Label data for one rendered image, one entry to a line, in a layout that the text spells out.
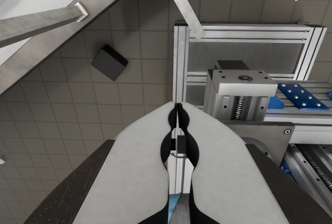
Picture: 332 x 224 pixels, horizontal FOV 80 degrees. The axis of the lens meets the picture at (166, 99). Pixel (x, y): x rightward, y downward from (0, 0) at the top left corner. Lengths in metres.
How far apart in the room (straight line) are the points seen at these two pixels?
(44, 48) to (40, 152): 1.65
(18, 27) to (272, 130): 0.58
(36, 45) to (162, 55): 0.86
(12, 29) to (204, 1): 1.15
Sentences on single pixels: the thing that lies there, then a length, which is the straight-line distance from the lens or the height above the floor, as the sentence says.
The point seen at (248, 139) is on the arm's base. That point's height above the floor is 1.05.
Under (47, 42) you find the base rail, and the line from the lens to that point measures 0.88.
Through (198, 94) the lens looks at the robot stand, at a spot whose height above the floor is 0.21.
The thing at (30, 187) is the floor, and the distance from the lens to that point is 2.93.
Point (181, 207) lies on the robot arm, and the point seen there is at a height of 1.20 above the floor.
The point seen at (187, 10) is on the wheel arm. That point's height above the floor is 0.82.
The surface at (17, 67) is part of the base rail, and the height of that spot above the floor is 0.70.
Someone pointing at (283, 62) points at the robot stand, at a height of 0.21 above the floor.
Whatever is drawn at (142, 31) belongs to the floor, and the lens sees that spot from 1.46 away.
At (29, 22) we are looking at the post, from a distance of 0.53.
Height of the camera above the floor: 1.42
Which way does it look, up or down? 60 degrees down
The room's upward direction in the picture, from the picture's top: 175 degrees counter-clockwise
